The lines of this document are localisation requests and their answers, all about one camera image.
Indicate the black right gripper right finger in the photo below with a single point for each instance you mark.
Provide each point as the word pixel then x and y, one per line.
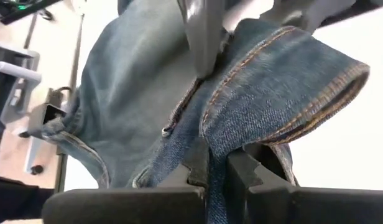
pixel 319 208

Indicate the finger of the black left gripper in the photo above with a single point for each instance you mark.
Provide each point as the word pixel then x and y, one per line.
pixel 204 37
pixel 312 14

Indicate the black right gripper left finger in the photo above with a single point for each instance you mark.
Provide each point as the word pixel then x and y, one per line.
pixel 117 207

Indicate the black aluminium table frame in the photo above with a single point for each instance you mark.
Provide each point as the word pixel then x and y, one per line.
pixel 61 174

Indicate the blue denim jeans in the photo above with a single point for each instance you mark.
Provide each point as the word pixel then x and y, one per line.
pixel 132 93

